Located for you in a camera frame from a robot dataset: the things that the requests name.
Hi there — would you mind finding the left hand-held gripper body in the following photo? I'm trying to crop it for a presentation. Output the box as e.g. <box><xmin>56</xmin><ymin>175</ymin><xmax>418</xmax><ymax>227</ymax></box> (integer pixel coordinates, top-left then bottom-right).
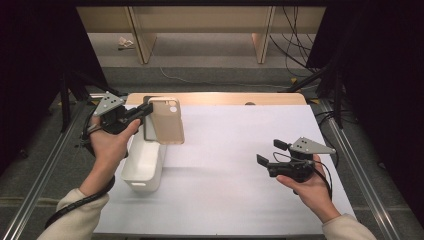
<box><xmin>92</xmin><ymin>91</ymin><xmax>136</xmax><ymax>136</ymax></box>

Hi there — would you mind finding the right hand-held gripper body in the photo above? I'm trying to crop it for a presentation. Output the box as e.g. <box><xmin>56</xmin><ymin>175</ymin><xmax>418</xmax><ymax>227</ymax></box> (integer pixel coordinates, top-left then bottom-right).
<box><xmin>266</xmin><ymin>136</ymin><xmax>337</xmax><ymax>184</ymax></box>

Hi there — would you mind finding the grey phone case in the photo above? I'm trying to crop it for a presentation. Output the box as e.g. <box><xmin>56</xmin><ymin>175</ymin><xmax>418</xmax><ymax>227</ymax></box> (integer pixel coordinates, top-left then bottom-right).
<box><xmin>143</xmin><ymin>95</ymin><xmax>160</xmax><ymax>142</ymax></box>

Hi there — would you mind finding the beige phone case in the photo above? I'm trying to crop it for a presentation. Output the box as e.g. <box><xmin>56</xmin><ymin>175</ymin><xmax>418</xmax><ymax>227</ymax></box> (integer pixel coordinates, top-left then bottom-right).
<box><xmin>148</xmin><ymin>96</ymin><xmax>185</xmax><ymax>145</ymax></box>

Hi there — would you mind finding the white plastic storage bin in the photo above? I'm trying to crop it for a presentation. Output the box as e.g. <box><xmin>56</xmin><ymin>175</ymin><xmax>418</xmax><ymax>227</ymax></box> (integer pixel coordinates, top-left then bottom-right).
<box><xmin>120</xmin><ymin>128</ymin><xmax>168</xmax><ymax>194</ymax></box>

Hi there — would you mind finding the person's left hand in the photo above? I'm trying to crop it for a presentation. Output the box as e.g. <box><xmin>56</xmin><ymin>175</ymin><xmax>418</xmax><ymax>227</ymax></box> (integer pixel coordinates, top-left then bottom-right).
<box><xmin>89</xmin><ymin>116</ymin><xmax>142</xmax><ymax>171</ymax></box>

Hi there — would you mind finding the person's right hand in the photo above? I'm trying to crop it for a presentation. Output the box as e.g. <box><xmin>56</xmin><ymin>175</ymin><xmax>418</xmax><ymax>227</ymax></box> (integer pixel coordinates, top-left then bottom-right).
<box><xmin>275</xmin><ymin>154</ymin><xmax>342</xmax><ymax>224</ymax></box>

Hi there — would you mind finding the white table cover sheet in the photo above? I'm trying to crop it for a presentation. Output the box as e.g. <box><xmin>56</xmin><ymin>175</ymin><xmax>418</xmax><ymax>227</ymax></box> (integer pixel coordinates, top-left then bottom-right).
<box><xmin>94</xmin><ymin>104</ymin><xmax>356</xmax><ymax>236</ymax></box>

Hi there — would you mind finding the black metal stand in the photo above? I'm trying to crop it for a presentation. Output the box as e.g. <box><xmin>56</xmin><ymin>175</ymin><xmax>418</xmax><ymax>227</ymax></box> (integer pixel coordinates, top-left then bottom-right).
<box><xmin>279</xmin><ymin>49</ymin><xmax>346</xmax><ymax>129</ymax></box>
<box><xmin>59</xmin><ymin>68</ymin><xmax>129</xmax><ymax>134</ymax></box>

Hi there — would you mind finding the crumpled white paper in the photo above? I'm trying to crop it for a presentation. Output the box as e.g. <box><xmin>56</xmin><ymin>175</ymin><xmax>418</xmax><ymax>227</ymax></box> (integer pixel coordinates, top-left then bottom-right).
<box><xmin>117</xmin><ymin>36</ymin><xmax>135</xmax><ymax>51</ymax></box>

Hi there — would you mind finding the wooden table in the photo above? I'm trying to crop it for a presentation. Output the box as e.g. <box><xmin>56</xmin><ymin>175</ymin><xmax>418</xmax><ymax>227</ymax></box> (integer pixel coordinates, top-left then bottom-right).
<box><xmin>125</xmin><ymin>92</ymin><xmax>308</xmax><ymax>106</ymax></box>

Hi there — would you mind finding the black curtain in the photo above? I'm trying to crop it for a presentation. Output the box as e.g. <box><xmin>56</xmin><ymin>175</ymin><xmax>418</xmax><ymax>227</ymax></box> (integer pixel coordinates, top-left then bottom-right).
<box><xmin>306</xmin><ymin>0</ymin><xmax>424</xmax><ymax>228</ymax></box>
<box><xmin>0</xmin><ymin>0</ymin><xmax>109</xmax><ymax>168</ymax></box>

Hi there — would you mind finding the beige wooden shelf unit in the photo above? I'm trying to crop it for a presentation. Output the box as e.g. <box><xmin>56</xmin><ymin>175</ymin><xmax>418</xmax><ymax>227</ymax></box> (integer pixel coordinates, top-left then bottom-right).
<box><xmin>75</xmin><ymin>5</ymin><xmax>327</xmax><ymax>65</ymax></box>

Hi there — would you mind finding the right hand-held gripper cable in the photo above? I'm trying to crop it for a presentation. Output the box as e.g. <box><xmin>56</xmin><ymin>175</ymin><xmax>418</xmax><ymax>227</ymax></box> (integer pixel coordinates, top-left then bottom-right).
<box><xmin>272</xmin><ymin>151</ymin><xmax>334</xmax><ymax>201</ymax></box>

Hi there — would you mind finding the hand-held gripper cable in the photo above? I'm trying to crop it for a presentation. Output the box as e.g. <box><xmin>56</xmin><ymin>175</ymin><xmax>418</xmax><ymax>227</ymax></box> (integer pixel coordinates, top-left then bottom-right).
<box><xmin>44</xmin><ymin>106</ymin><xmax>116</xmax><ymax>231</ymax></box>
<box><xmin>272</xmin><ymin>151</ymin><xmax>334</xmax><ymax>201</ymax></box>

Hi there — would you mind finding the black cable beside table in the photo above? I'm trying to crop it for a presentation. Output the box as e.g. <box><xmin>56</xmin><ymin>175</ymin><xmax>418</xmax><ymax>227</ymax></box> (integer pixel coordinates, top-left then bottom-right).
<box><xmin>314</xmin><ymin>108</ymin><xmax>359</xmax><ymax>168</ymax></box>

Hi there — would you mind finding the aluminium floor rail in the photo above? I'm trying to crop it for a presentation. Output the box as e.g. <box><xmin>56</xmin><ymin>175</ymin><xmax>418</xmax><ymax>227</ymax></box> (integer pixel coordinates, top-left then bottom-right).
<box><xmin>318</xmin><ymin>99</ymin><xmax>401</xmax><ymax>240</ymax></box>
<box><xmin>0</xmin><ymin>99</ymin><xmax>88</xmax><ymax>240</ymax></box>

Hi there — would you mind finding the left hand-held gripper cable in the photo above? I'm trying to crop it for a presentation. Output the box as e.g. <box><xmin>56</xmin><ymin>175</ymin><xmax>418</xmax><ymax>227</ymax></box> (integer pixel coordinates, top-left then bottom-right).
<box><xmin>44</xmin><ymin>106</ymin><xmax>116</xmax><ymax>231</ymax></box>

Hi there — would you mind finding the bundle of black floor cables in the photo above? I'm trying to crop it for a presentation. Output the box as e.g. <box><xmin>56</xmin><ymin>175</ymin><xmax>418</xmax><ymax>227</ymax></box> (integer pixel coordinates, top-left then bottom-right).
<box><xmin>269</xmin><ymin>5</ymin><xmax>321</xmax><ymax>78</ymax></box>

